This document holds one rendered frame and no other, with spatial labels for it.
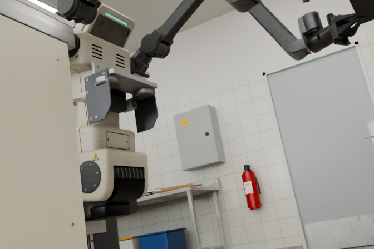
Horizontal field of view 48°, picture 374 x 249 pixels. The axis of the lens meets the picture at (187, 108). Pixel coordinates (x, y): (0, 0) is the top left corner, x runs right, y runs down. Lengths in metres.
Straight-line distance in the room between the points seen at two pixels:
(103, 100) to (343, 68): 3.86
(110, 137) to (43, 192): 0.73
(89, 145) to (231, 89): 3.95
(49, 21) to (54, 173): 0.31
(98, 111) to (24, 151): 0.66
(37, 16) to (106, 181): 0.64
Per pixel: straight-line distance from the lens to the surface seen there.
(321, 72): 4.98
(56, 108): 0.81
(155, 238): 4.86
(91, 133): 1.40
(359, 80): 4.89
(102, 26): 1.56
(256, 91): 5.11
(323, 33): 1.42
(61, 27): 0.92
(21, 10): 0.85
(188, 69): 5.57
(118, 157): 1.39
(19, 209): 0.70
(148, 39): 1.69
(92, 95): 1.39
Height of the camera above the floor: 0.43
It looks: 16 degrees up
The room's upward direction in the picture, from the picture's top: 10 degrees counter-clockwise
